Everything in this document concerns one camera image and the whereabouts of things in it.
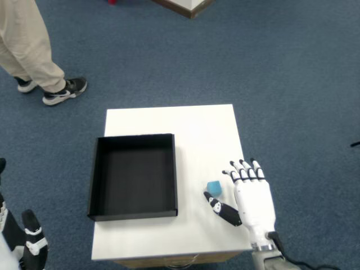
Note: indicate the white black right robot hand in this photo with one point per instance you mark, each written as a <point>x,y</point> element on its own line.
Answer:
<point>254,202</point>

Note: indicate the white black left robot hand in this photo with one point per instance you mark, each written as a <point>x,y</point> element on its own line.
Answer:
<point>33,253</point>

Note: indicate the blue cube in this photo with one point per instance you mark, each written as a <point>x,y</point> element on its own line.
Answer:
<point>214,188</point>

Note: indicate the black open box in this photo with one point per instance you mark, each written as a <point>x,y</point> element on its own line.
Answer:
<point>135,180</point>

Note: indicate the clear round container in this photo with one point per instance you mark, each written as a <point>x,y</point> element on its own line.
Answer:
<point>180,261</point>

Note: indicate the wooden table base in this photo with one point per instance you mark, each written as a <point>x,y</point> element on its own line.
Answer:
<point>140,262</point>

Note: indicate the thin black item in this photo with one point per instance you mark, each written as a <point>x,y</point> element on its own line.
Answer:
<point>356,143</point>

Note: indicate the black white sneaker with swoosh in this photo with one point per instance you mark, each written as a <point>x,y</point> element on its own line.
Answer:
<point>67,91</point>

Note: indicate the white furniture with wood edge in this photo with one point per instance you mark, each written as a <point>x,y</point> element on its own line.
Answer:
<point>194,7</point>

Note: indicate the beige trousers of person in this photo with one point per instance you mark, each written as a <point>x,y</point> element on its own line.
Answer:
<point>25,42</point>

